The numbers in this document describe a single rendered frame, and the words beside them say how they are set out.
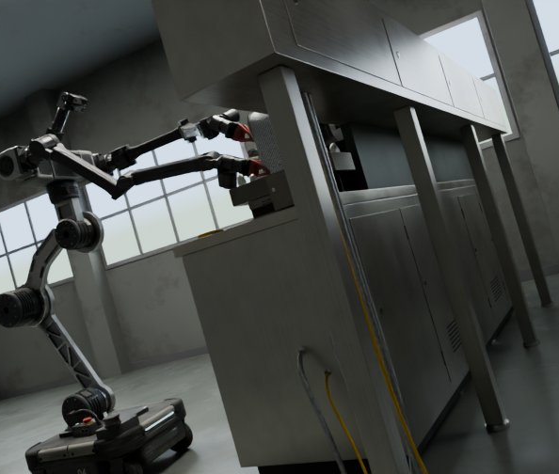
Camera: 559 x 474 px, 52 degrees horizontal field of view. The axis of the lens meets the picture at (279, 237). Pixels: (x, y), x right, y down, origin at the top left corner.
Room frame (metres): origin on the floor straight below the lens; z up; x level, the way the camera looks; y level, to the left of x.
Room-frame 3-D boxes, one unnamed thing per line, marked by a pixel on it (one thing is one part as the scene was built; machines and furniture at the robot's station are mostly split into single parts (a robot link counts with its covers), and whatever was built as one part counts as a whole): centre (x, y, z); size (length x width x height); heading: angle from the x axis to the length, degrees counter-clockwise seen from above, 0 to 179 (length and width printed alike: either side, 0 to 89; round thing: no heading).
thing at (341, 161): (1.93, -0.09, 1.00); 0.40 x 0.16 x 0.06; 60
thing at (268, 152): (2.05, -0.11, 1.11); 0.23 x 0.01 x 0.18; 60
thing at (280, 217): (2.96, -0.54, 0.88); 2.52 x 0.66 x 0.04; 150
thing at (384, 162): (2.92, -0.88, 1.02); 2.24 x 0.04 x 0.24; 150
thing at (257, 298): (2.95, -0.55, 0.43); 2.52 x 0.64 x 0.86; 150
